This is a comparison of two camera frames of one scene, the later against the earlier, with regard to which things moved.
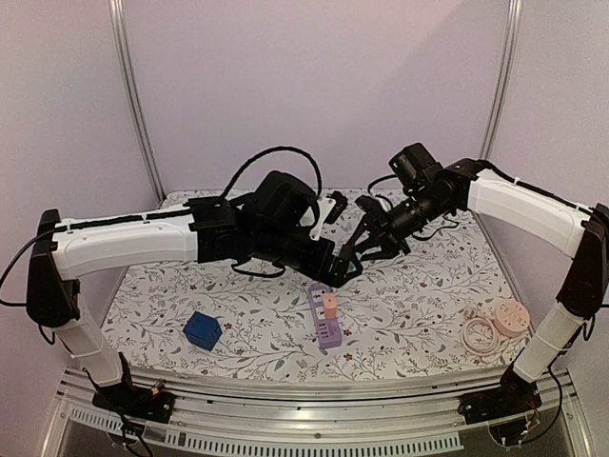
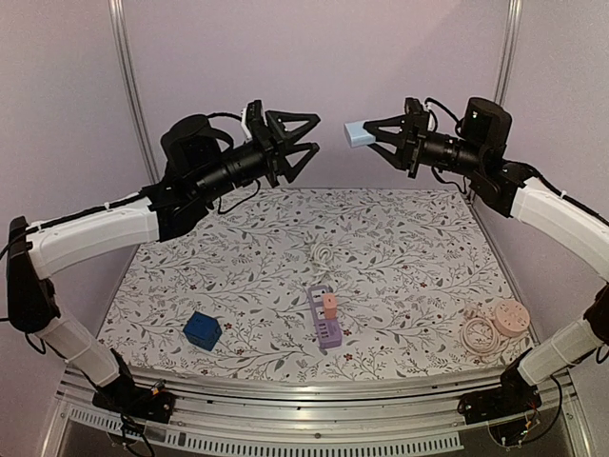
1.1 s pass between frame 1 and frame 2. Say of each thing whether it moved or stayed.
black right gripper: moved
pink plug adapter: stayed
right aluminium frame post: stayed
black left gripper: moved
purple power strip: stayed
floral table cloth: stayed
